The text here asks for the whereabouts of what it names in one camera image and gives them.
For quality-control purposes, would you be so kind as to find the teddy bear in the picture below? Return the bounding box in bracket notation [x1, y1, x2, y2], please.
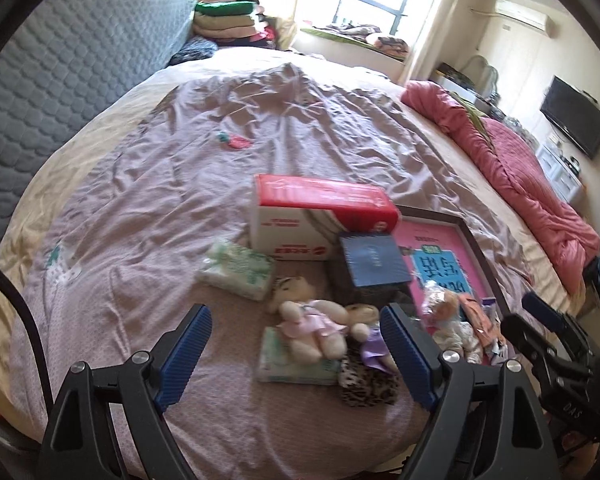
[267, 276, 370, 363]
[346, 302, 403, 373]

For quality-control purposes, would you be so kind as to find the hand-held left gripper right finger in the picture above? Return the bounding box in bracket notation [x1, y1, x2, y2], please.
[379, 303, 561, 480]

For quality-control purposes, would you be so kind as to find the floral tissue pack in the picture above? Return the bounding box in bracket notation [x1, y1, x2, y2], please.
[196, 239, 277, 302]

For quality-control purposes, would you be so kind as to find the white air conditioner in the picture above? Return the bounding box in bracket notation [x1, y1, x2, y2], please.
[492, 0, 556, 36]

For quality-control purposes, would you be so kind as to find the dark speckled blanket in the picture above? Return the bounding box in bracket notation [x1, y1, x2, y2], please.
[169, 35, 218, 67]

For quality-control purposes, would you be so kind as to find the pink book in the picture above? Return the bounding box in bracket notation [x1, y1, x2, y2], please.
[397, 222, 496, 321]

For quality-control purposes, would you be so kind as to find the cream curtain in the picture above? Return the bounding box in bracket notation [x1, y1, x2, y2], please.
[405, 0, 473, 83]
[275, 0, 321, 51]

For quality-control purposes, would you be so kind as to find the black television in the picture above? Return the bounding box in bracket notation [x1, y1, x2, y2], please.
[539, 76, 600, 161]

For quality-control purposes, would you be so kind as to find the red and white tissue box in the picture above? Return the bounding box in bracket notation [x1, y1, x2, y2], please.
[251, 174, 400, 262]

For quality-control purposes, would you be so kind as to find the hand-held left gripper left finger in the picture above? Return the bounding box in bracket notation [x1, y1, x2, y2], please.
[39, 303, 214, 480]

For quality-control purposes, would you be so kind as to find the person's right hand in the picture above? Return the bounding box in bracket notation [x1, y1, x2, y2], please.
[555, 435, 600, 480]

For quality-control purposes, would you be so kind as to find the pale rounded mirror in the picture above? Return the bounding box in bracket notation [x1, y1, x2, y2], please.
[467, 54, 501, 101]

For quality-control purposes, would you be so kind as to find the pink tray with dark frame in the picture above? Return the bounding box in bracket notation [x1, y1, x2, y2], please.
[394, 204, 513, 356]

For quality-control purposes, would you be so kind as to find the peach towel packet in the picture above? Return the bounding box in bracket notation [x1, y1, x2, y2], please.
[460, 294, 501, 356]

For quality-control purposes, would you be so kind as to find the light green tissue pack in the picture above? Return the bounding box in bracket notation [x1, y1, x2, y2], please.
[256, 326, 342, 386]

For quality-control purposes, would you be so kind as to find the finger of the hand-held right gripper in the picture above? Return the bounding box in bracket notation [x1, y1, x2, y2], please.
[522, 291, 588, 341]
[500, 312, 593, 386]

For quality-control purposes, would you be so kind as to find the stack of folded clothes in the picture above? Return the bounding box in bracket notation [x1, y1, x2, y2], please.
[192, 0, 283, 52]

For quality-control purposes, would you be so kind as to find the green windowsill mat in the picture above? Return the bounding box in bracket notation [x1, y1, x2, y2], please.
[300, 27, 406, 61]

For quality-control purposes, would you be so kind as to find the cream bed sheet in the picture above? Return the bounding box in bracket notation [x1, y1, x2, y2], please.
[0, 47, 588, 411]

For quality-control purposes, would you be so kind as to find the dark blue box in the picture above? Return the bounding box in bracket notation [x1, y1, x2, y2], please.
[329, 231, 414, 307]

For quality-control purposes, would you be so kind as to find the black cable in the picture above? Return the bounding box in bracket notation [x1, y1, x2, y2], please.
[0, 252, 56, 411]

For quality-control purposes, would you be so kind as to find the white drawer cabinet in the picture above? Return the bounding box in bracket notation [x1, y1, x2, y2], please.
[535, 135, 588, 203]

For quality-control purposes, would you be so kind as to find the grey quilted headboard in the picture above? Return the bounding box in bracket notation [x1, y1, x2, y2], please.
[0, 0, 201, 261]

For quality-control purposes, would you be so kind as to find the dark patterned box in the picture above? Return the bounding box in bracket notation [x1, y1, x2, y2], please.
[432, 62, 476, 93]

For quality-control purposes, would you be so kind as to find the plush toy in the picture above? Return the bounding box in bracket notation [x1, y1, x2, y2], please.
[425, 280, 463, 333]

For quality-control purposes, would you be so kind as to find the leopard print cloth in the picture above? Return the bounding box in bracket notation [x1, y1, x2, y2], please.
[339, 355, 402, 407]

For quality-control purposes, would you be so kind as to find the pink quilt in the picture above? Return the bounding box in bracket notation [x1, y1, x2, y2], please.
[401, 80, 600, 281]

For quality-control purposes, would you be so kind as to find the crumpled patterned blanket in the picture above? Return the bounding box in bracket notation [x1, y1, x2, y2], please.
[312, 22, 411, 56]

